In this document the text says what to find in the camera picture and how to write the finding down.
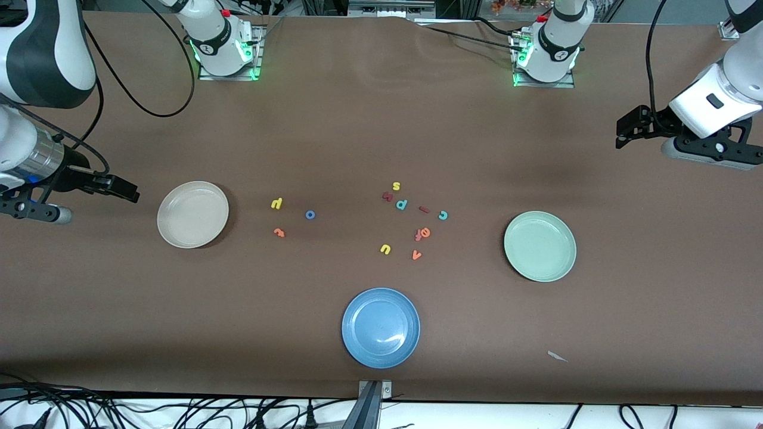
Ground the brown round plate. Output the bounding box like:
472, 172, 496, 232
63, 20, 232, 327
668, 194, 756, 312
157, 181, 229, 249

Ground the green round plate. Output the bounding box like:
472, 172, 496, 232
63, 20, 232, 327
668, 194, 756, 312
504, 211, 577, 282

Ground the grey metal box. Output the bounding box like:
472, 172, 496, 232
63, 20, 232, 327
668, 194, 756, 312
348, 0, 437, 18

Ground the blue round plate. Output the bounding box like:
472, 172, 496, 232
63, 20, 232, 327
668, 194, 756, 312
342, 288, 421, 369

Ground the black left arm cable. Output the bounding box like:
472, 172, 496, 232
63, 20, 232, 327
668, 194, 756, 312
646, 0, 677, 114

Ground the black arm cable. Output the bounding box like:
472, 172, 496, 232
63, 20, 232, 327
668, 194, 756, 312
0, 0, 197, 178
646, 0, 677, 114

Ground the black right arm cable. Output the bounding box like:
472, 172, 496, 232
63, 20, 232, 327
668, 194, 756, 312
0, 0, 197, 178

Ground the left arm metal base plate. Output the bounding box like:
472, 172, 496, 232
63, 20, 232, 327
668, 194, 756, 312
511, 33, 576, 89

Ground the black cable on table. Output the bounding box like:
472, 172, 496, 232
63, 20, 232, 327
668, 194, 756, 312
474, 17, 519, 38
424, 25, 519, 49

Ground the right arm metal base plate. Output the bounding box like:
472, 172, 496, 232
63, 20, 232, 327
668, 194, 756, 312
198, 24, 263, 81

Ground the grey metal camera mount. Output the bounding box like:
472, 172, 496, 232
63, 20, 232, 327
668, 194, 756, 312
343, 380, 393, 429

